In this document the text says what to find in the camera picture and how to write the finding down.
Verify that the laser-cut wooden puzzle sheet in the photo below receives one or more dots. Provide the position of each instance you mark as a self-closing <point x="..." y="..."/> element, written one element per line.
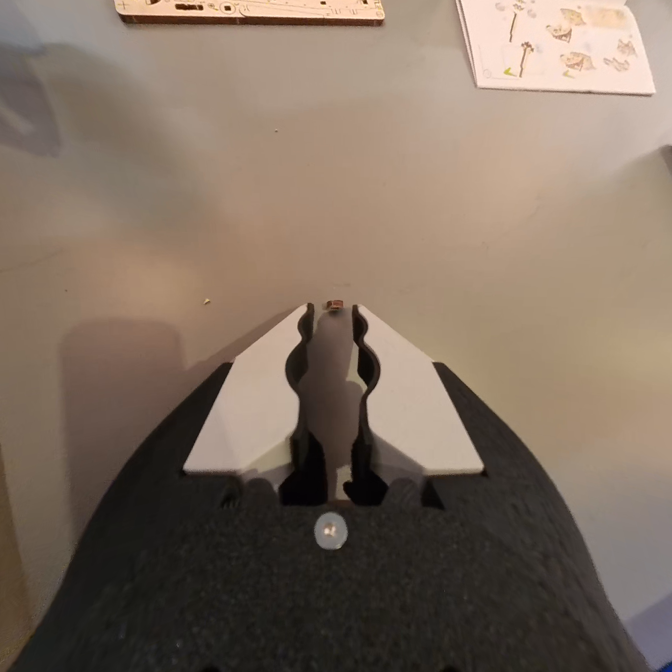
<point x="252" y="11"/>

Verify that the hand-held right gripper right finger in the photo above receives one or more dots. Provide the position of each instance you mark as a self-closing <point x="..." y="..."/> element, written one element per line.
<point x="414" y="414"/>

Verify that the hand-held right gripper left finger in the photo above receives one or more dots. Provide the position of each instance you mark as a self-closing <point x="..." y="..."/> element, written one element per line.
<point x="246" y="414"/>

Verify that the white instruction booklet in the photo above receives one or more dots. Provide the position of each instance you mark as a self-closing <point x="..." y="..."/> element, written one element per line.
<point x="561" y="47"/>

